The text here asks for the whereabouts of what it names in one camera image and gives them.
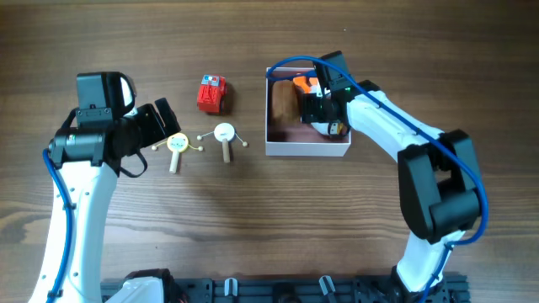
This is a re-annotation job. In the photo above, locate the pink cardboard box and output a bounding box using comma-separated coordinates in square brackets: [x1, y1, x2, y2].
[264, 79, 352, 157]

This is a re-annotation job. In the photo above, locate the yellow wooden rattle drum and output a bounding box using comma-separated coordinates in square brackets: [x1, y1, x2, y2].
[151, 132, 204, 174]

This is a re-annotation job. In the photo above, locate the white plush chicken toy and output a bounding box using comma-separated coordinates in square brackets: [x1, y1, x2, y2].
[292, 75, 350, 139]

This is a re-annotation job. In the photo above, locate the blue cable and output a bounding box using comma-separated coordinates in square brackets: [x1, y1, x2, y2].
[41, 147, 76, 303]
[264, 55, 490, 303]

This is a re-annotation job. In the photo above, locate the brown plush toy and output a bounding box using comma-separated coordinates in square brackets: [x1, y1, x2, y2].
[271, 80, 301, 125]

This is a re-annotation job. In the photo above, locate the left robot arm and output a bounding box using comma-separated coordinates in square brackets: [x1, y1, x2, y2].
[30, 72, 180, 302]

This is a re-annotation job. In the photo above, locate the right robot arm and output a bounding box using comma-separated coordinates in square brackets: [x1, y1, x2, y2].
[302, 51, 488, 302]

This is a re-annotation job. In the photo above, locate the right blue cable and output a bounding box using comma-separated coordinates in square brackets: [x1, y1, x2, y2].
[264, 55, 490, 303]

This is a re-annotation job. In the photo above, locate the white wooden rattle drum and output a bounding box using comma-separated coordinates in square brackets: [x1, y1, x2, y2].
[196, 122, 248, 163]

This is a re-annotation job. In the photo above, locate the red toy fire truck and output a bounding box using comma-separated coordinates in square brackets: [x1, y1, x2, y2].
[196, 74, 227, 114]

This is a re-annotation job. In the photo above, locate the left blue cable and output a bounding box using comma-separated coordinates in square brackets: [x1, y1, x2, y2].
[41, 147, 76, 303]

